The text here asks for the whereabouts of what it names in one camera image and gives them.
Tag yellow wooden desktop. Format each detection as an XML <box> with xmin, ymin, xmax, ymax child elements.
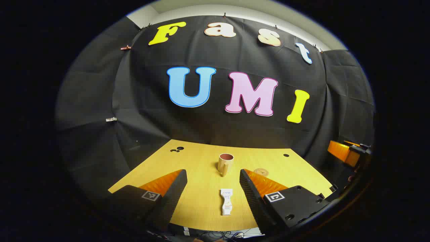
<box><xmin>108</xmin><ymin>139</ymin><xmax>334</xmax><ymax>232</ymax></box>

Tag black cables under desk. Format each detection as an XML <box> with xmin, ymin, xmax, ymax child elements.
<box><xmin>195</xmin><ymin>231</ymin><xmax>262</xmax><ymax>241</ymax></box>

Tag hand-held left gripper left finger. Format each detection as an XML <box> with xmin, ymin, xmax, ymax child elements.
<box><xmin>107</xmin><ymin>169</ymin><xmax>188</xmax><ymax>232</ymax></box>

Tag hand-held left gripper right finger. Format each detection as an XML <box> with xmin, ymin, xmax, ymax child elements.
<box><xmin>240</xmin><ymin>169</ymin><xmax>331</xmax><ymax>236</ymax></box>

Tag beige cup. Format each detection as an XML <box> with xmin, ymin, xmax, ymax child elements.
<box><xmin>217</xmin><ymin>153</ymin><xmax>234</xmax><ymax>177</ymax></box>

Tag black backdrop cloth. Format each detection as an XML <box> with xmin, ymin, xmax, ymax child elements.
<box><xmin>55</xmin><ymin>15</ymin><xmax>375</xmax><ymax>202</ymax></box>

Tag white toothpaste tube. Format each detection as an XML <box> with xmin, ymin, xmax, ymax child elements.
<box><xmin>220</xmin><ymin>189</ymin><xmax>233</xmax><ymax>216</ymax></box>

